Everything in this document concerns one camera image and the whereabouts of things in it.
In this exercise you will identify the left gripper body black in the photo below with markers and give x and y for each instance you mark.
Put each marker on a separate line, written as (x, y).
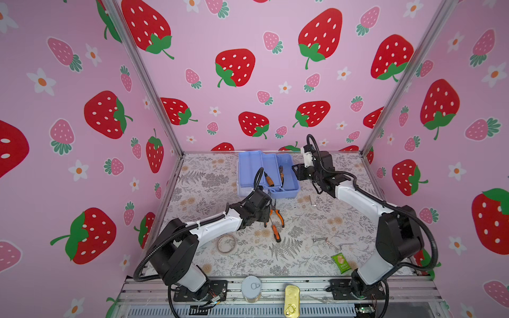
(264, 215)

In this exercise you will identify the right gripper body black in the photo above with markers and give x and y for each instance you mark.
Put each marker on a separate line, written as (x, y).
(308, 173)

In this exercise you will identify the orange black combination pliers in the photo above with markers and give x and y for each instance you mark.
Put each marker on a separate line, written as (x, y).
(275, 211)

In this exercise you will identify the white pink blue tool box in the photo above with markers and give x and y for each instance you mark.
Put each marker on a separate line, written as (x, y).
(278, 178)

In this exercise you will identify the small orange screwdriver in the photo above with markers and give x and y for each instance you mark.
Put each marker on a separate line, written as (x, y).
(276, 233)

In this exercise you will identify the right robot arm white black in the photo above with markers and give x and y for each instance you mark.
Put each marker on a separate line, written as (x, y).
(402, 239)

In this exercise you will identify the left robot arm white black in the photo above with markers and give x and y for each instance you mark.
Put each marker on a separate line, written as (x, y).
(171, 257)

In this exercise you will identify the clear tape roll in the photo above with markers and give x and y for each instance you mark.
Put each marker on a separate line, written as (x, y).
(226, 244)

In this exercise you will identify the round silver tin can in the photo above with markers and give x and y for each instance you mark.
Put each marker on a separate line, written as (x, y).
(251, 289)

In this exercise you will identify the gold oval tin can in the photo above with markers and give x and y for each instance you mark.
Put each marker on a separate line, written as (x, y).
(292, 302)

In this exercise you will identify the green snack packet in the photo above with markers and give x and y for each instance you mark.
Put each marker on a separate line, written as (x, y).
(341, 262)

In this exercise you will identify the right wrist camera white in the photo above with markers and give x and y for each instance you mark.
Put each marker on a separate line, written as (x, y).
(308, 157)

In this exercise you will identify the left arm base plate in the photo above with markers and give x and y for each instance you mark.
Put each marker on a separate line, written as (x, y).
(211, 291)

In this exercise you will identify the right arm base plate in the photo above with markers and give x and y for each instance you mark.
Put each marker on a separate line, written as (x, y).
(348, 289)

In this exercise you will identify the aluminium front rail frame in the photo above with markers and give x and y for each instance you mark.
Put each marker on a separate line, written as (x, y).
(403, 296)

